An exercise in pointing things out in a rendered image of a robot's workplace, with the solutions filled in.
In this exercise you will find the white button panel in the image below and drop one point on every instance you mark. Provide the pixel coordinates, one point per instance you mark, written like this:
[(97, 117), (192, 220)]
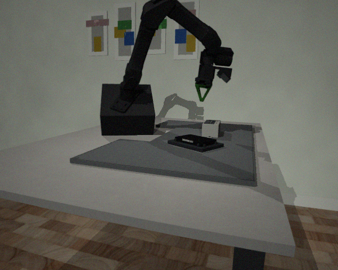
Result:
[(210, 128)]

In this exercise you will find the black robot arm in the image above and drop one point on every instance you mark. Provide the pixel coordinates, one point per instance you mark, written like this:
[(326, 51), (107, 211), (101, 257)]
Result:
[(154, 12)]

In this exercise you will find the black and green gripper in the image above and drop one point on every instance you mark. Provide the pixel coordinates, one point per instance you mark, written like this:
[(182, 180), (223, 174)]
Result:
[(202, 83)]

